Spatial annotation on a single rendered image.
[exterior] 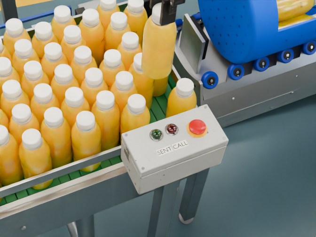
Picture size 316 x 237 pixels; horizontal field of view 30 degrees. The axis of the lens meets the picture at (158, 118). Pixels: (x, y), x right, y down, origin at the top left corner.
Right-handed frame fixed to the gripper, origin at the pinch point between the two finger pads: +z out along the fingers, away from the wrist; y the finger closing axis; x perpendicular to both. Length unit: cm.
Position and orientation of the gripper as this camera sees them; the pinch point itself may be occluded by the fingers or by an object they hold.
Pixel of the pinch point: (163, 2)
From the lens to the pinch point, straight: 112.9
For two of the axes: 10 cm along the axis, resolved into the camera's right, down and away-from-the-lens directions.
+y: -4.2, -7.7, 4.8
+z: -0.7, 5.5, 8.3
